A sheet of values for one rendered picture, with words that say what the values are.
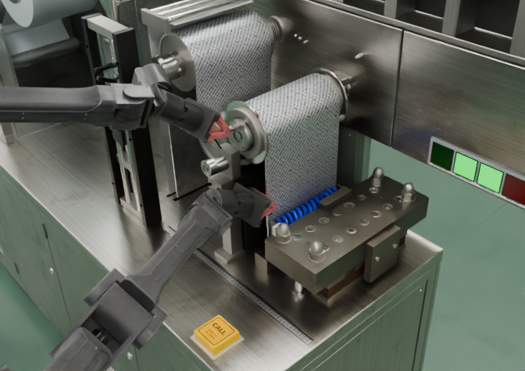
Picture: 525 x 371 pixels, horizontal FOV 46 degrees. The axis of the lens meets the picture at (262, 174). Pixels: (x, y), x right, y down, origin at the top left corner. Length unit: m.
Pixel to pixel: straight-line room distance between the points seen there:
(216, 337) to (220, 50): 0.66
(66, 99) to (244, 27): 0.56
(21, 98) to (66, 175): 0.85
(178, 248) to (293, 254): 0.37
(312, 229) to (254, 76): 0.42
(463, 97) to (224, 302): 0.69
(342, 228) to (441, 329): 1.31
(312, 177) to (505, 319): 1.49
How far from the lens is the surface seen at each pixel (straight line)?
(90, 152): 2.07
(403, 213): 1.52
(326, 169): 1.54
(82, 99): 1.17
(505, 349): 2.69
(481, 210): 3.37
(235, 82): 1.56
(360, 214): 1.50
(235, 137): 1.38
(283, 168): 1.42
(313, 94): 1.43
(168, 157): 1.75
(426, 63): 1.40
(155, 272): 1.00
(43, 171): 2.03
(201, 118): 1.27
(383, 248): 1.47
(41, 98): 1.16
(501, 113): 1.34
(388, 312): 1.57
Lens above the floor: 1.93
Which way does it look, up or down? 34 degrees down
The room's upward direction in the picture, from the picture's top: 2 degrees counter-clockwise
